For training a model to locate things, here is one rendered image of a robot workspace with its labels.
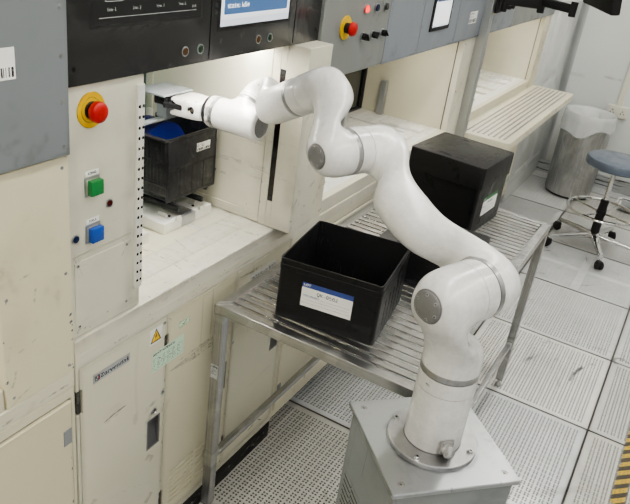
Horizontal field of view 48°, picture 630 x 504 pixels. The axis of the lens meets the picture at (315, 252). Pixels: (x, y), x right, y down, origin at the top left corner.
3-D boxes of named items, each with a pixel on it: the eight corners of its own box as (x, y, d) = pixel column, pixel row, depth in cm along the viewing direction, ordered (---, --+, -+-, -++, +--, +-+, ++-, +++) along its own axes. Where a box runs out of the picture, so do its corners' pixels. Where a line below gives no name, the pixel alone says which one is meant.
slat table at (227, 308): (370, 611, 197) (423, 395, 163) (199, 510, 221) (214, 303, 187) (501, 384, 301) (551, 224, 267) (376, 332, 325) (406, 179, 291)
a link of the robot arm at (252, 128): (226, 88, 183) (206, 113, 179) (268, 100, 178) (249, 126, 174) (234, 111, 190) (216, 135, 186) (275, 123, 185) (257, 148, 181)
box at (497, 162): (469, 237, 246) (486, 169, 235) (397, 210, 260) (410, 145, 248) (498, 215, 268) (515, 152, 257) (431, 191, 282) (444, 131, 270)
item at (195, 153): (162, 219, 191) (165, 104, 177) (106, 198, 199) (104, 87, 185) (217, 195, 210) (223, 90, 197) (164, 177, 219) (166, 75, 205)
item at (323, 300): (272, 314, 185) (279, 256, 178) (311, 272, 209) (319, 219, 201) (372, 347, 178) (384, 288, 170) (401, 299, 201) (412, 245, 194)
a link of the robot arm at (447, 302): (492, 375, 141) (522, 271, 130) (429, 405, 130) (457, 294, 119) (447, 344, 149) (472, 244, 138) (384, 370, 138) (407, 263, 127)
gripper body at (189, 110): (200, 128, 183) (167, 118, 187) (224, 121, 191) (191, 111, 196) (202, 100, 180) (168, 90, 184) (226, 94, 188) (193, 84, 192)
